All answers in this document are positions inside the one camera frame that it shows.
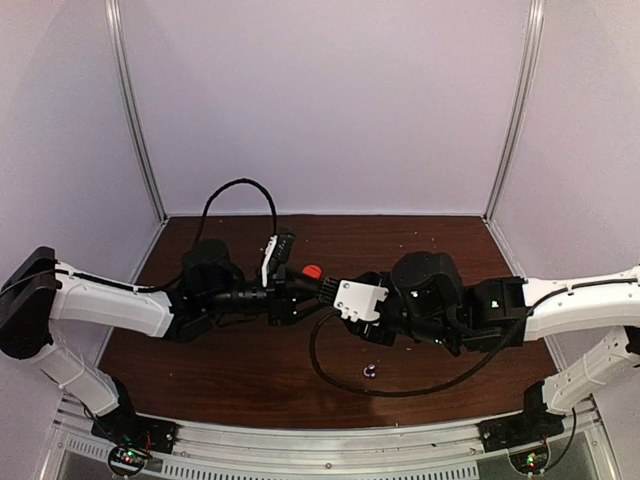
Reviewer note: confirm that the front aluminium rail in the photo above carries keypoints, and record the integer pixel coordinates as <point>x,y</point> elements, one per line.
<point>206,451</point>

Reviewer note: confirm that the red earbud charging case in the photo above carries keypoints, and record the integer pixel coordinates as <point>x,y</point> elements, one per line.
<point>313,271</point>

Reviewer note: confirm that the purple earbud with red hook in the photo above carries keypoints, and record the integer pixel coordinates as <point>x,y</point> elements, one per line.
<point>369,372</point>

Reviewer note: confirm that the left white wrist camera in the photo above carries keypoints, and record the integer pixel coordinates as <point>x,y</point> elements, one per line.
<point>269,261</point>

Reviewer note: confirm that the left aluminium frame post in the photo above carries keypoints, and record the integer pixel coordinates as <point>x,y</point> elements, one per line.
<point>115,27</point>

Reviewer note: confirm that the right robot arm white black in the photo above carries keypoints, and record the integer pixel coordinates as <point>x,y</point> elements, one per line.
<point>424,298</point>

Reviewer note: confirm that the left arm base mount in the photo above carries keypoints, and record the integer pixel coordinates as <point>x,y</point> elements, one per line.
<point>135,437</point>

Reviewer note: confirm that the aluminium frame post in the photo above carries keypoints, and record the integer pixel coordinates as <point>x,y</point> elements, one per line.
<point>115,27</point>
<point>530,56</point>

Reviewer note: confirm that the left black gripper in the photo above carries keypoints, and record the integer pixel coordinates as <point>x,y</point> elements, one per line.
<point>282,307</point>

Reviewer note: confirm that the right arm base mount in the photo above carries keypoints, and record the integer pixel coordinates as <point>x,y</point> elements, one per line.
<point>533,424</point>

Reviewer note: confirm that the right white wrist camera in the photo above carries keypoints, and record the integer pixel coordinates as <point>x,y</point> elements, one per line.
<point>357,301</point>

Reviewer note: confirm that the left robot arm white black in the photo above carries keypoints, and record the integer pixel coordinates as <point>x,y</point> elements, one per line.
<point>43,290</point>

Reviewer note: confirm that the right aluminium frame post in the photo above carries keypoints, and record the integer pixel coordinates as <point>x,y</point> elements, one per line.
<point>530,56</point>

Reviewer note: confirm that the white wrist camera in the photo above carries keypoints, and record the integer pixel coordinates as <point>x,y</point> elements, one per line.
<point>357,301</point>
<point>269,261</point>

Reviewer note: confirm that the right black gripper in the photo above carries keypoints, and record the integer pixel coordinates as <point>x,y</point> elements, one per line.
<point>361,328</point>

